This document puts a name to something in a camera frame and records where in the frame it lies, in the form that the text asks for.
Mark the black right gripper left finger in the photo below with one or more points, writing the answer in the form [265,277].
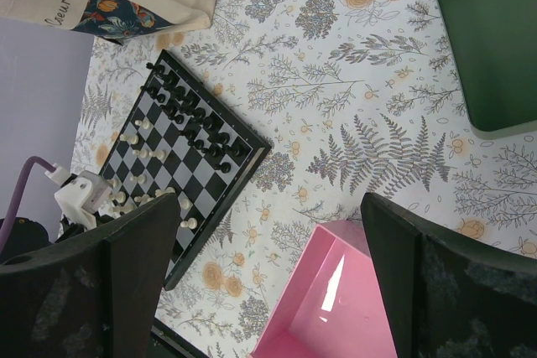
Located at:
[93,295]

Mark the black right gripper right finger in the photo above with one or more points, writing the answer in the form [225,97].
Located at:
[446,294]

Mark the black white chess board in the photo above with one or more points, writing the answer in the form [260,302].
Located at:
[179,139]

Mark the pink plastic tray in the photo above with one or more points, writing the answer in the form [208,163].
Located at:
[332,304]

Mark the floral table cloth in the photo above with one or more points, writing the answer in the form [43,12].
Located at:
[353,96]

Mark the green plastic tray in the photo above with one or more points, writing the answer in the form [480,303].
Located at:
[494,48]

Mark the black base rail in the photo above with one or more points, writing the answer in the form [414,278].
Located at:
[166,344]

